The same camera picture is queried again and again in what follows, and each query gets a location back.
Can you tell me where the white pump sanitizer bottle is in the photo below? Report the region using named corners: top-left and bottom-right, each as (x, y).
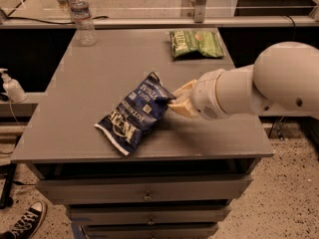
top-left (0, 68), bottom-right (27, 103)

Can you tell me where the top grey drawer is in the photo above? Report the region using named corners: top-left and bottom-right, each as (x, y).
top-left (36, 174), bottom-right (252, 205)

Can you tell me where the black stand leg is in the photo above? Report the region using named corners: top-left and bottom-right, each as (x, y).
top-left (0, 163), bottom-right (17, 209)

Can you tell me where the blue chip bag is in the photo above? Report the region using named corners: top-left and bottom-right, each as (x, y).
top-left (95, 73), bottom-right (175, 155)

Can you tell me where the black cable on ledge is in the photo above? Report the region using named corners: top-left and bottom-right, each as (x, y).
top-left (0, 7), bottom-right (111, 26)

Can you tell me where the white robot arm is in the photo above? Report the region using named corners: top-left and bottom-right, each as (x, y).
top-left (168, 42), bottom-right (319, 120)

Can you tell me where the green jalapeno chip bag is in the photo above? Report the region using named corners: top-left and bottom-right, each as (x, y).
top-left (169, 30), bottom-right (224, 58)

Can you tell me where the bottom grey drawer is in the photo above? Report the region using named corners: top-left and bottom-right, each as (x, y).
top-left (84, 223), bottom-right (218, 239)

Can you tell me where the grey drawer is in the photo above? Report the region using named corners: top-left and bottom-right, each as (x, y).
top-left (36, 174), bottom-right (252, 205)
top-left (84, 223), bottom-right (218, 239)
top-left (67, 205), bottom-right (230, 225)

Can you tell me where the clear plastic water bottle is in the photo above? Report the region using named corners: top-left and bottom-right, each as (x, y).
top-left (69, 0), bottom-right (97, 46)

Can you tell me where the black white sneaker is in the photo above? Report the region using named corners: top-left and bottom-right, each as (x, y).
top-left (0, 200), bottom-right (47, 239)

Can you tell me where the grey metal post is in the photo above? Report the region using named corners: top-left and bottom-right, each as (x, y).
top-left (193, 0), bottom-right (207, 23)

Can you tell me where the grey drawer cabinet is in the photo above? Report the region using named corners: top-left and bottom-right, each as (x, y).
top-left (10, 27), bottom-right (275, 239)

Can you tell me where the middle grey drawer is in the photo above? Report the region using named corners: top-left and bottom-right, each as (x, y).
top-left (67, 205), bottom-right (230, 225)

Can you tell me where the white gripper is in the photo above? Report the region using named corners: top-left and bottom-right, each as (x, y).
top-left (167, 69), bottom-right (228, 120)

